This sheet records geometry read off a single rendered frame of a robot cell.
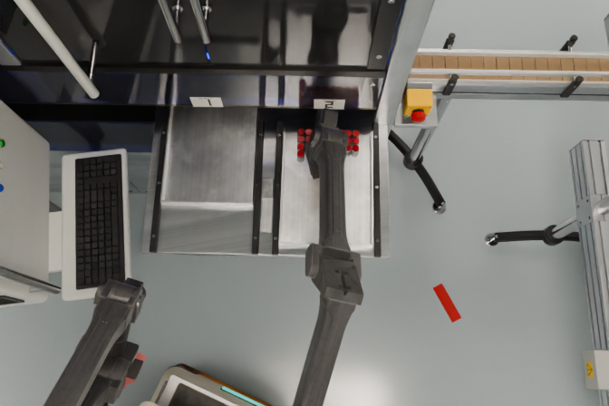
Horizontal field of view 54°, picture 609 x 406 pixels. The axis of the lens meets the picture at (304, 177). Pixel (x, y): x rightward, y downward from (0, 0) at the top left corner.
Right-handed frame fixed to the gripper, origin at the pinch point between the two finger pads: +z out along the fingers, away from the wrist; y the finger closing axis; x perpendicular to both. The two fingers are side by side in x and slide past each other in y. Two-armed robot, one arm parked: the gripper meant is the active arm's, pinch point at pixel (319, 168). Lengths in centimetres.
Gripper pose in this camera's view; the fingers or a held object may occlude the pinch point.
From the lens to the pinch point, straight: 169.8
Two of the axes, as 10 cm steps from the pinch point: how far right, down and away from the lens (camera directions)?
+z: 0.0, 2.9, 9.6
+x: -9.8, 2.1, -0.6
